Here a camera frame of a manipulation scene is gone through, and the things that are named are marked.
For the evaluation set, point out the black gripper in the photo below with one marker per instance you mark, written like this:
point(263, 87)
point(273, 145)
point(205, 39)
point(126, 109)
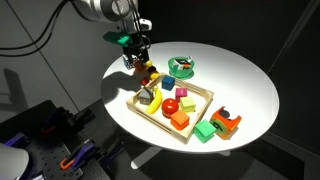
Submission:
point(136, 43)

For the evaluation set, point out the small red strawberry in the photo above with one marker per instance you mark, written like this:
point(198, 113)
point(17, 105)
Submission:
point(145, 81)

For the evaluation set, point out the grey white robot base link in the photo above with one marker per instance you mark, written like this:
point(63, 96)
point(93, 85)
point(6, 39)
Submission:
point(11, 163)

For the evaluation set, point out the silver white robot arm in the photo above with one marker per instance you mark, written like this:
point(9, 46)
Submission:
point(100, 8)

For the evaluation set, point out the wooden tray box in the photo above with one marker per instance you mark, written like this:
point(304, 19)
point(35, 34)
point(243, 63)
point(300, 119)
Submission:
point(150, 118)

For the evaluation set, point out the orange shape sorter box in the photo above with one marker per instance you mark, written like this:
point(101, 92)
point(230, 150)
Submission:
point(226, 126)

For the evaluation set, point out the small yellow toy fruit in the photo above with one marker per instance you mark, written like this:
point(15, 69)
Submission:
point(148, 63)

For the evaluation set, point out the dark red toy plum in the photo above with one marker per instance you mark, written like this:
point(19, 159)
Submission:
point(152, 69)

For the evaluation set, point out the yellow toy lemon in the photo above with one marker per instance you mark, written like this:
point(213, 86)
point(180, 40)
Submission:
point(154, 76)

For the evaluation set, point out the green plastic bowl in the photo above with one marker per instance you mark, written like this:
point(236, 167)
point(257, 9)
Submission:
point(173, 71)

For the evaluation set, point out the grey house-shaped block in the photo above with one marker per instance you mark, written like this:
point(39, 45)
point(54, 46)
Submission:
point(145, 96)

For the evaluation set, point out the black white toy block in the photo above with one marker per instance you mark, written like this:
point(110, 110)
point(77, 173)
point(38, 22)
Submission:
point(183, 63)

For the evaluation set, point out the yellow toy banana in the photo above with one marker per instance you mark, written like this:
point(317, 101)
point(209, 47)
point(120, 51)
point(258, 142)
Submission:
point(156, 103)

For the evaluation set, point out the pink cube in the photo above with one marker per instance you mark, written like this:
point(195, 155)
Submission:
point(181, 94)

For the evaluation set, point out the red toy tomato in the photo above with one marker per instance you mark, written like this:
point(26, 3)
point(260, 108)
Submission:
point(170, 107)

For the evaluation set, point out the yellow-green cube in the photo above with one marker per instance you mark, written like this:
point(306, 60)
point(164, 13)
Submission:
point(187, 104)

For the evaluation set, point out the orange cube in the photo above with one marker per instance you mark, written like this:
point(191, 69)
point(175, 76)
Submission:
point(180, 120)

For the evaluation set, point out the purple black spring clamp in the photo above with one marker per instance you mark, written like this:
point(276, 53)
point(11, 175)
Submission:
point(80, 116)
point(83, 153)

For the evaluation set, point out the teal green cube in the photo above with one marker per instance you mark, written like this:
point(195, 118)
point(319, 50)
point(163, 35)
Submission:
point(204, 131)

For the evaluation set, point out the white table base legs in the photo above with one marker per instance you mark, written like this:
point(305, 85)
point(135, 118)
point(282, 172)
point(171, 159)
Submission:
point(145, 158)

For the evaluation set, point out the dark grey stand plate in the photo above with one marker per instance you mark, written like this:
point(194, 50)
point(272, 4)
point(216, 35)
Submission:
point(90, 173)

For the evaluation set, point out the black perforated pegboard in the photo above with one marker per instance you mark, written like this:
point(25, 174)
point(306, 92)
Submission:
point(46, 156)

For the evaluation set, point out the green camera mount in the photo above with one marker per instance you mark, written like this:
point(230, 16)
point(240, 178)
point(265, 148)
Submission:
point(116, 37)

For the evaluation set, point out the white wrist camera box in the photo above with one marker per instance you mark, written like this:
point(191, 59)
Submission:
point(145, 25)

